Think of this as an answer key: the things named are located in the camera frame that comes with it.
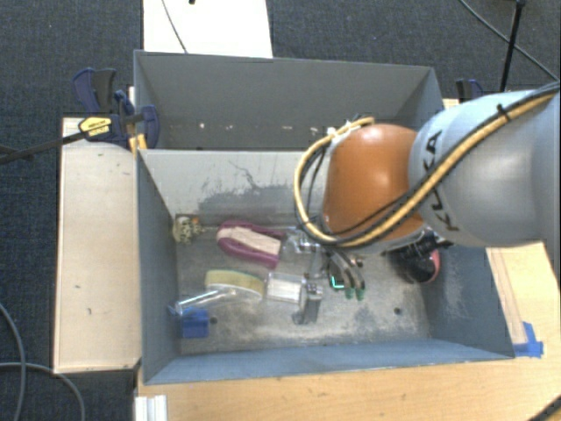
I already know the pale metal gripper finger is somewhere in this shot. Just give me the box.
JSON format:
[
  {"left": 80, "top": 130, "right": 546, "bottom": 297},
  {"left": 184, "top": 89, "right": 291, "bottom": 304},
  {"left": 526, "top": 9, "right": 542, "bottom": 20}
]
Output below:
[
  {"left": 281, "top": 230, "right": 324, "bottom": 257},
  {"left": 266, "top": 271, "right": 326, "bottom": 304}
]

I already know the grey metal bin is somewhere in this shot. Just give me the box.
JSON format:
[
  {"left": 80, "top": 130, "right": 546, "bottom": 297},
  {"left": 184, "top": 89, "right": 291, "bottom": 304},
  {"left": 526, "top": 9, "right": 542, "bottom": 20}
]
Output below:
[{"left": 132, "top": 49, "right": 516, "bottom": 386}]

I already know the purple and beige brush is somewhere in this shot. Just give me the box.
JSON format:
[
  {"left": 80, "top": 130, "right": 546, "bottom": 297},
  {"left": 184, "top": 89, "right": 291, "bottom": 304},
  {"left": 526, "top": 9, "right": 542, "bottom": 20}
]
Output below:
[{"left": 216, "top": 219, "right": 288, "bottom": 270}]

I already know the yellow-green sponge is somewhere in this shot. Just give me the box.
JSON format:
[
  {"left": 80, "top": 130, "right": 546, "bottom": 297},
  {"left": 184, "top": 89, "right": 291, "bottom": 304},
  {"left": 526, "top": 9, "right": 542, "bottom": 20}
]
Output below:
[{"left": 204, "top": 269, "right": 266, "bottom": 300}]

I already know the blue block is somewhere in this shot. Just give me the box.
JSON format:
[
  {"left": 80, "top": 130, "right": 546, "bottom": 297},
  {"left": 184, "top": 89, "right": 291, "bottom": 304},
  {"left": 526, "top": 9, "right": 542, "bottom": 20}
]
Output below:
[{"left": 178, "top": 308, "right": 211, "bottom": 339}]

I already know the yellow spotted toy animal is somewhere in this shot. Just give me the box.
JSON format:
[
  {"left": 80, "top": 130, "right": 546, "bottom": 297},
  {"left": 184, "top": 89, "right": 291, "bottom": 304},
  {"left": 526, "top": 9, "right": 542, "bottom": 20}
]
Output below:
[{"left": 172, "top": 215, "right": 206, "bottom": 246}]

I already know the pale wood board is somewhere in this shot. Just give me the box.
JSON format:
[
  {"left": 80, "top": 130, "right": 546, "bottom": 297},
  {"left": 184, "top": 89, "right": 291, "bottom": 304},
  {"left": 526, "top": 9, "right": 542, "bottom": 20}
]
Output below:
[{"left": 53, "top": 116, "right": 144, "bottom": 375}]

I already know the black cylinder on white bracket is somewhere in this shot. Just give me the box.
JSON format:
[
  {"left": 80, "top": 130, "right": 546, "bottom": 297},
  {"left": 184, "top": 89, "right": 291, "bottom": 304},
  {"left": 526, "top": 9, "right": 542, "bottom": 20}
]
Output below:
[{"left": 388, "top": 229, "right": 439, "bottom": 284}]

